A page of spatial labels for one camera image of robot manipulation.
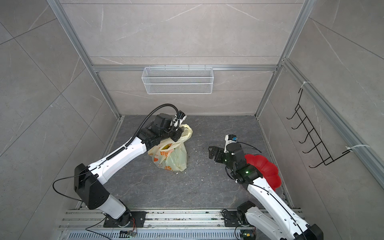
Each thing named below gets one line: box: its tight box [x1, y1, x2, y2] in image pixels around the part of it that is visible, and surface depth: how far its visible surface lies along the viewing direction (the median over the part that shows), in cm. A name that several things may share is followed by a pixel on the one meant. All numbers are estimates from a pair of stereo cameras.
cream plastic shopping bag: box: [147, 124, 193, 172], surface depth 87 cm
